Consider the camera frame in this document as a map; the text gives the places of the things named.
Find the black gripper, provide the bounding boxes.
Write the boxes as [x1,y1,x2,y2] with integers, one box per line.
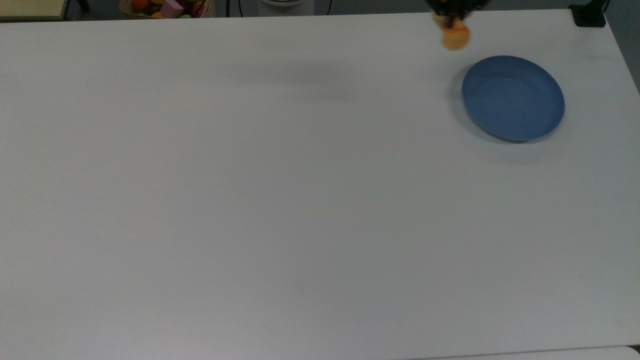
[427,0,489,30]

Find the pink toy block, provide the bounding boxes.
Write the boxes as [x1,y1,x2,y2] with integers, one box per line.
[159,0,185,19]

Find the beige board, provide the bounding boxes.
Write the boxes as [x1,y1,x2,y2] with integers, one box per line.
[0,0,70,22]

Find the orange toy bread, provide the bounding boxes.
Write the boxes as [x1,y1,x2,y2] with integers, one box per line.
[432,12,472,52]

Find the blue round plate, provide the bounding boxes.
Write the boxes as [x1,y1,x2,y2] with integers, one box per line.
[460,54,567,144]

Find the basket of toy food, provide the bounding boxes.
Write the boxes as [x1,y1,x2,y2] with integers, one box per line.
[118,0,217,20]

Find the black table clamp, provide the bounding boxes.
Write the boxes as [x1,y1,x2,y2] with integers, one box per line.
[568,0,607,29]

